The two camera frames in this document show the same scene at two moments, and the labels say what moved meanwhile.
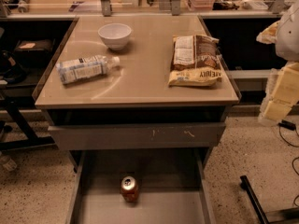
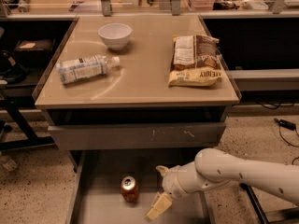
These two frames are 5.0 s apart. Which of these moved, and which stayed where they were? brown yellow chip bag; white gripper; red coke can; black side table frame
Moved: white gripper
Stayed: black side table frame; brown yellow chip bag; red coke can
